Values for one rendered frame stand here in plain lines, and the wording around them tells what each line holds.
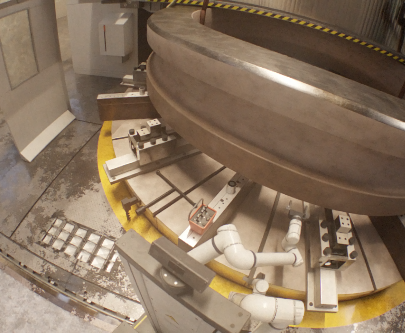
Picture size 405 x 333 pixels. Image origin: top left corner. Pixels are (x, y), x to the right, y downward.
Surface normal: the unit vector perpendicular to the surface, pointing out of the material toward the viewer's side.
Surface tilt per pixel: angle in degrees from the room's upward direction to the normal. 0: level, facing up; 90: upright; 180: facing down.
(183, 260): 29
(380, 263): 0
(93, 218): 0
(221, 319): 0
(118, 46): 90
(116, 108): 90
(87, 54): 90
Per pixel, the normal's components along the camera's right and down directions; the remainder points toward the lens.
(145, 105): 0.18, 0.68
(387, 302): 0.09, -0.73
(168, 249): 0.37, -0.88
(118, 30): -0.25, 0.65
